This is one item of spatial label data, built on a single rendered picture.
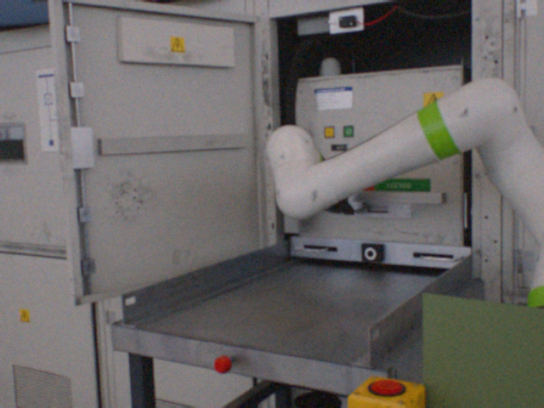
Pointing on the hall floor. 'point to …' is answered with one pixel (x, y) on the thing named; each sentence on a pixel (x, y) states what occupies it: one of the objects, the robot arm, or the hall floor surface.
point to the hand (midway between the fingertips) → (345, 207)
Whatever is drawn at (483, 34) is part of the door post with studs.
